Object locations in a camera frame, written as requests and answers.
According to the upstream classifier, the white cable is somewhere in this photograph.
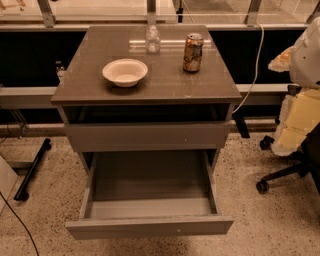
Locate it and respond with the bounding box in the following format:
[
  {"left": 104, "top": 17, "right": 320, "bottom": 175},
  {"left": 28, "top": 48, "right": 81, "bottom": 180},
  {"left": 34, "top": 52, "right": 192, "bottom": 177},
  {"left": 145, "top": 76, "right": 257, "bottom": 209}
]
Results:
[{"left": 232, "top": 23, "right": 265, "bottom": 115}]

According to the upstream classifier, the white paper bowl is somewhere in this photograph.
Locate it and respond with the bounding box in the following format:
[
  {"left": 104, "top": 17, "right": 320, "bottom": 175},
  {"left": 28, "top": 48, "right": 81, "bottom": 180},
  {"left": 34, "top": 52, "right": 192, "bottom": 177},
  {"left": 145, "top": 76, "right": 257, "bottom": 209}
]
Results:
[{"left": 102, "top": 59, "right": 148, "bottom": 88}]

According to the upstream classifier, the black office chair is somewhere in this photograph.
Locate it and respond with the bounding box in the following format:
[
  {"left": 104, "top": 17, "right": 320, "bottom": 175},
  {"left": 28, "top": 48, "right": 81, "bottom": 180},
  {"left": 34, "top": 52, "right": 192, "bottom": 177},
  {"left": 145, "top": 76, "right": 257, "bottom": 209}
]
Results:
[{"left": 255, "top": 84, "right": 320, "bottom": 194}]

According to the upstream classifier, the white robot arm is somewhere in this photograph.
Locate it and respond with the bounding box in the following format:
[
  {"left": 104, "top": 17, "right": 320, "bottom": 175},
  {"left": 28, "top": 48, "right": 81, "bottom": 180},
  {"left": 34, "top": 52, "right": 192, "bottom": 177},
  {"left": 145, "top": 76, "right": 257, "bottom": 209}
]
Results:
[{"left": 268, "top": 17, "right": 320, "bottom": 156}]

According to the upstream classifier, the black table leg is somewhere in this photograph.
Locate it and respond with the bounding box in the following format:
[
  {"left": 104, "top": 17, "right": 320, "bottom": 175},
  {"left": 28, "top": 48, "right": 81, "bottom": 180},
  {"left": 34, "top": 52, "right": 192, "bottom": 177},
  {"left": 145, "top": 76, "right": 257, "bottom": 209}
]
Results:
[{"left": 232, "top": 110, "right": 250, "bottom": 138}]

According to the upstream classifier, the grey drawer cabinet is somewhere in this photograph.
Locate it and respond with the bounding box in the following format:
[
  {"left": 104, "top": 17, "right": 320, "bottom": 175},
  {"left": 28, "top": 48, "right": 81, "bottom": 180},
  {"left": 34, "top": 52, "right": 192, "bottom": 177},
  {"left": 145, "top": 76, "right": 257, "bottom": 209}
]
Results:
[{"left": 52, "top": 25, "right": 241, "bottom": 168}]

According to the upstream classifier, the grey drawer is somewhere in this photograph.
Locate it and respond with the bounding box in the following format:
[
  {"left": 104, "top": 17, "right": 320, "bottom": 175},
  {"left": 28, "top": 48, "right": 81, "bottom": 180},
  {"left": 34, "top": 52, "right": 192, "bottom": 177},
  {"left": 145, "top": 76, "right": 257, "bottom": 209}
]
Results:
[
  {"left": 66, "top": 150, "right": 233, "bottom": 239},
  {"left": 64, "top": 122, "right": 230, "bottom": 152}
]

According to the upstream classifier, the grey top drawer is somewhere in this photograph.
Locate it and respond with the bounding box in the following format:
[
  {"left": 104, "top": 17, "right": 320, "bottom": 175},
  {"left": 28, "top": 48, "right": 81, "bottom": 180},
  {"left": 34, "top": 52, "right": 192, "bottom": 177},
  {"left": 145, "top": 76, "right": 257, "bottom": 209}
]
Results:
[{"left": 64, "top": 122, "right": 230, "bottom": 152}]

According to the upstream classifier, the black floor cable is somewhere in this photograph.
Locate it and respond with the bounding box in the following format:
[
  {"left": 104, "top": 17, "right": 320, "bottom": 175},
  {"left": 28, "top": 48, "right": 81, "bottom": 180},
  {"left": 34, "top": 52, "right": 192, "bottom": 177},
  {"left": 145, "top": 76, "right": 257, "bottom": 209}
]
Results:
[{"left": 0, "top": 191, "right": 41, "bottom": 256}]

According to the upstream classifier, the black floor bar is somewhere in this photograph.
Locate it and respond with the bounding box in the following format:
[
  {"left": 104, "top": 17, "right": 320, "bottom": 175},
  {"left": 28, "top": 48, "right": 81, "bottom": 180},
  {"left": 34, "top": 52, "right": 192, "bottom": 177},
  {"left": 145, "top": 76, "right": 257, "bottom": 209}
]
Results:
[{"left": 14, "top": 138, "right": 51, "bottom": 201}]

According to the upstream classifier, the orange soda can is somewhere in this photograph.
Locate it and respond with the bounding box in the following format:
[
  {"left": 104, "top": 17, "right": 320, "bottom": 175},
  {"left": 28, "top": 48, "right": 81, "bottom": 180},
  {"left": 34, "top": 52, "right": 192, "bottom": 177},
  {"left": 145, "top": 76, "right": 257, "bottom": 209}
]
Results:
[{"left": 183, "top": 33, "right": 204, "bottom": 72}]

